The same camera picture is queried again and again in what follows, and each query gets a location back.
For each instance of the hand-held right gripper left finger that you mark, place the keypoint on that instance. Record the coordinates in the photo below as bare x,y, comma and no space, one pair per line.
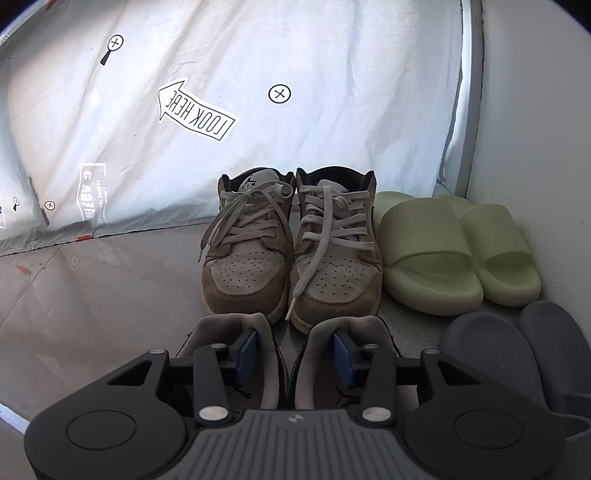
248,357

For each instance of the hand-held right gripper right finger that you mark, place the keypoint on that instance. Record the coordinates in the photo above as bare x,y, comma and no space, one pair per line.
344,360

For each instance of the black sneaker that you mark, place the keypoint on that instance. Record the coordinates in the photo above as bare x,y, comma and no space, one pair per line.
268,364
314,369

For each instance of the tan suede sneaker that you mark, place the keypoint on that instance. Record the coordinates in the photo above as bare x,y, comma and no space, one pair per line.
337,277
244,267

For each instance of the pale green foam slide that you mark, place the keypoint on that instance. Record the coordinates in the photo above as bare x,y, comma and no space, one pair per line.
508,272
429,263

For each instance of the grey foam slide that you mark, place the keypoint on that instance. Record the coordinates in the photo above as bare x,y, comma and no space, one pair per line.
558,341
489,350

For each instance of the white printed sheet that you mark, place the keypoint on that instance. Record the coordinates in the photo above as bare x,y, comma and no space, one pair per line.
231,69

